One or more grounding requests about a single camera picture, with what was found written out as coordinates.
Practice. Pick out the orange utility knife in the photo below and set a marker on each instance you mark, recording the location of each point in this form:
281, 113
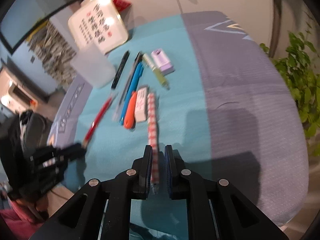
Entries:
129, 119

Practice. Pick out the black pen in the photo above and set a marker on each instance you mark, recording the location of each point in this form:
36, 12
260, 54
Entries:
120, 69

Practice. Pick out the translucent plastic pen cup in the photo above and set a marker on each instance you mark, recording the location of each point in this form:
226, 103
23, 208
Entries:
93, 66

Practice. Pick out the black framed monitor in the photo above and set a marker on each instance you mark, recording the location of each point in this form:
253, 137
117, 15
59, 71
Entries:
19, 18

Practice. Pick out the white eraser with print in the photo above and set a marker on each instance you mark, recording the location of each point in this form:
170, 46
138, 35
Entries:
141, 104

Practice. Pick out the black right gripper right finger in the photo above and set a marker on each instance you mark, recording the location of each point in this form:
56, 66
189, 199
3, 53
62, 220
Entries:
174, 165

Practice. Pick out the purple correction tape box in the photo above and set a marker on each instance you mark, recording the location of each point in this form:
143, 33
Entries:
162, 61

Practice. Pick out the red white checkered pencil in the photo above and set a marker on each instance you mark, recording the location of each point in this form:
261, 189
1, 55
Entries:
153, 141

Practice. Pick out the red booklet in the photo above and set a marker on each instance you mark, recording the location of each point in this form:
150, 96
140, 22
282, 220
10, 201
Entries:
120, 5

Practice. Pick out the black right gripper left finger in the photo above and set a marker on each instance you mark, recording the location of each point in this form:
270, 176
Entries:
142, 181

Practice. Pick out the blue pen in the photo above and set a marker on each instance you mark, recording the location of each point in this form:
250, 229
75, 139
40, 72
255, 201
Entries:
132, 88

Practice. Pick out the teal and purple desk mat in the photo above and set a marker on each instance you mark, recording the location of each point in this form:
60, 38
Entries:
228, 112

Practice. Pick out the translucent clear pen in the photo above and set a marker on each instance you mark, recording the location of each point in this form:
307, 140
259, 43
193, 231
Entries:
119, 106

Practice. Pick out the green potted plant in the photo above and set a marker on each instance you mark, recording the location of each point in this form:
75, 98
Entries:
297, 69

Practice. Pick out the white calligraphy desk lamp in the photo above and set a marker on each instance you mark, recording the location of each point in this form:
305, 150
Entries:
99, 22

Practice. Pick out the yellow-green highlighter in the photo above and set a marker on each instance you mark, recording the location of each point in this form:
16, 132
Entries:
156, 71

